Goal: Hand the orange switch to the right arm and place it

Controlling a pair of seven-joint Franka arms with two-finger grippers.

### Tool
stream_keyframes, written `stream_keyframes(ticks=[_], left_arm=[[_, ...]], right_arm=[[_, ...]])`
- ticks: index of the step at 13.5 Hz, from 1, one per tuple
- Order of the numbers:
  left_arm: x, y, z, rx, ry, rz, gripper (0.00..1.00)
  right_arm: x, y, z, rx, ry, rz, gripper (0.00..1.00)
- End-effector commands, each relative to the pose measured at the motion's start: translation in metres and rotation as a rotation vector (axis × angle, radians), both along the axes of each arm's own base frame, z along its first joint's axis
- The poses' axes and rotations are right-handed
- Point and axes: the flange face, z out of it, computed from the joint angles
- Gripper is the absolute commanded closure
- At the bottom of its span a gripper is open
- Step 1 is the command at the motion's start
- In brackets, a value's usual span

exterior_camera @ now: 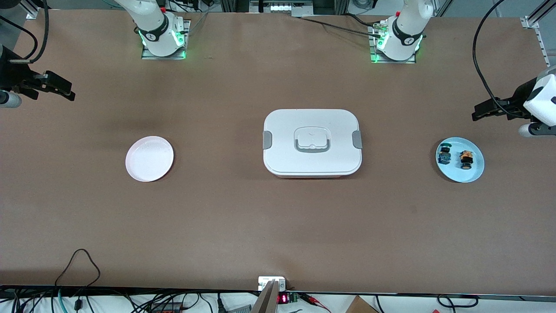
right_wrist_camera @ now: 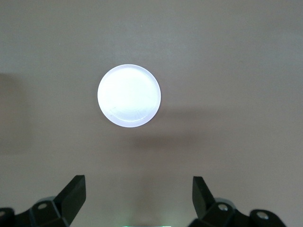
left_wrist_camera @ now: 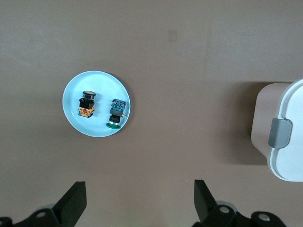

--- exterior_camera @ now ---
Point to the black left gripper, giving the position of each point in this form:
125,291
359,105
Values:
517,102

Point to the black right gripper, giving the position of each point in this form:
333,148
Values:
12,74

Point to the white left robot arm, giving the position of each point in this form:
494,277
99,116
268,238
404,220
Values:
406,26

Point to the dark sushi roll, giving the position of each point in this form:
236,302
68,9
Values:
444,155

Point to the light blue round plate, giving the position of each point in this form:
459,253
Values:
471,174

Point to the pale pink round plate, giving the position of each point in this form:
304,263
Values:
150,158

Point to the white lunch box grey clasps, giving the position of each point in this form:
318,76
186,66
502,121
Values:
282,152

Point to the silver lit control box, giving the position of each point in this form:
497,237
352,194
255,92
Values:
282,6

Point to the brown cardboard piece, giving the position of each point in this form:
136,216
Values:
360,306

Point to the red and black test leads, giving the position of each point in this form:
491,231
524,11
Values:
313,300

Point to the small white socket block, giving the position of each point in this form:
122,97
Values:
266,281

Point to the red digit display module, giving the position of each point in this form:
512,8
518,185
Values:
284,298

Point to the grey metal bar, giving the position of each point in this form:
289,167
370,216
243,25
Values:
266,302

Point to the aluminium frame profile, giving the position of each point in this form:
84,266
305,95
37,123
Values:
545,48
32,11

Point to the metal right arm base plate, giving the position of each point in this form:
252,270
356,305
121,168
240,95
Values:
150,57

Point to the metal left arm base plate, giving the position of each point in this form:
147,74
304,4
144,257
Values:
391,62

